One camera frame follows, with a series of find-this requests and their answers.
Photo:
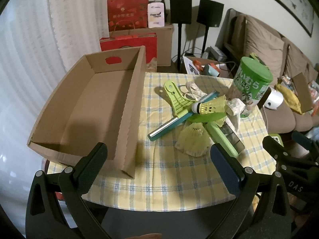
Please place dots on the large brown sofa cushion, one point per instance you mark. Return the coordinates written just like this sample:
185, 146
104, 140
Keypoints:
264, 42

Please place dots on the black speaker stand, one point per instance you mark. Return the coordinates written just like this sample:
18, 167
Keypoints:
179, 47
204, 39

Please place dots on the small white printed cloth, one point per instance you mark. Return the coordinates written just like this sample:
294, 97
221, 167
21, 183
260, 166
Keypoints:
194, 88

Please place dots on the tall red gift bag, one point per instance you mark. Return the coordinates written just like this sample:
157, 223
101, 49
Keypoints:
127, 12

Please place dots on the yellow checked tablecloth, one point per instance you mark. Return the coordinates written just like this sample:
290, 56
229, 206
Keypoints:
174, 179

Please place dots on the white round device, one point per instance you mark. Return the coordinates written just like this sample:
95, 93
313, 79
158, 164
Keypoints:
275, 99

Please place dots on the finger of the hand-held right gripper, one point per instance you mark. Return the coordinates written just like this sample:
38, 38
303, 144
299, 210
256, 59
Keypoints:
302, 138
274, 147

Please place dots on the black speaker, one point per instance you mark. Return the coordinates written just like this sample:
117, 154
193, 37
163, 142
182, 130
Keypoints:
210, 12
180, 7

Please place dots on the brown cardboard tray box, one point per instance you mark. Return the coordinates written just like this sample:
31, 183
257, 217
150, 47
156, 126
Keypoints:
99, 99

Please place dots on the green lidded canister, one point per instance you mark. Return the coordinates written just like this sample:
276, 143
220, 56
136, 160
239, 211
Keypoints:
249, 79

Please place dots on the brown sofa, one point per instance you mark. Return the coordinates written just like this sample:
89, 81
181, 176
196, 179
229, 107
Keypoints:
302, 122

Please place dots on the yellow shuttlecock with black band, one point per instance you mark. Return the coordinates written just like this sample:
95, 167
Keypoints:
211, 105

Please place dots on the open cardboard box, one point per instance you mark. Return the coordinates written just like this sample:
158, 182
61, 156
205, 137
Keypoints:
224, 71

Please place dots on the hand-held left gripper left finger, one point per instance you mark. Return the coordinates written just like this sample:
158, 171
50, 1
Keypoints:
92, 166

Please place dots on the small brown sofa cushion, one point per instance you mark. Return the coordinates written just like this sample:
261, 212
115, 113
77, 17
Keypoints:
297, 59

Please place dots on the clear plastic bag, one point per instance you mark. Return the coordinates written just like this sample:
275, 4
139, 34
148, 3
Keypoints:
151, 64

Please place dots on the colourful packet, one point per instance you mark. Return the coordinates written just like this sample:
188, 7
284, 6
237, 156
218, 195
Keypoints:
314, 90

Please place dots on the green and clear lint roller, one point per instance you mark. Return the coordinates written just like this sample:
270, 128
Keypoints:
224, 137

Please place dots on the wide red gift bag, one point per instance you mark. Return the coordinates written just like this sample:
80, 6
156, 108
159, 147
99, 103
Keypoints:
139, 42

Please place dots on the grey device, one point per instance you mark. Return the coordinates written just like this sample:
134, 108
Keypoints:
216, 53

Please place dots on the printed paper sheet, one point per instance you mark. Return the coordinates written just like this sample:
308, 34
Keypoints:
190, 66

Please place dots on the white packet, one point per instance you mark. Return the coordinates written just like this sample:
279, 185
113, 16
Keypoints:
156, 13

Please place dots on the teal and orange tool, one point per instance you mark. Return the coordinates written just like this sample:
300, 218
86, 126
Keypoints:
213, 70

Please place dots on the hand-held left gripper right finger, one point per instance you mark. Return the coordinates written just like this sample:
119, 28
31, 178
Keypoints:
224, 171

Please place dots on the white curtain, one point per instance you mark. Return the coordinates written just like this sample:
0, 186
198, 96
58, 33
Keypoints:
74, 17

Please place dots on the yellow cloth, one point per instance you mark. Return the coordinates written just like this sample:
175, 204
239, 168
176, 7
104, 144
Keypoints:
290, 98

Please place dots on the large cardboard box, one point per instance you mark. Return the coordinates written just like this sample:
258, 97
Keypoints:
164, 44

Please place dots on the large white printed cloth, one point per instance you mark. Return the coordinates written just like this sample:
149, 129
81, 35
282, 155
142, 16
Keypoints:
235, 109

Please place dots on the flat cardboard piece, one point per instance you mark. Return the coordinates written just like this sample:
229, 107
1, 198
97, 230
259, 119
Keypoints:
302, 92

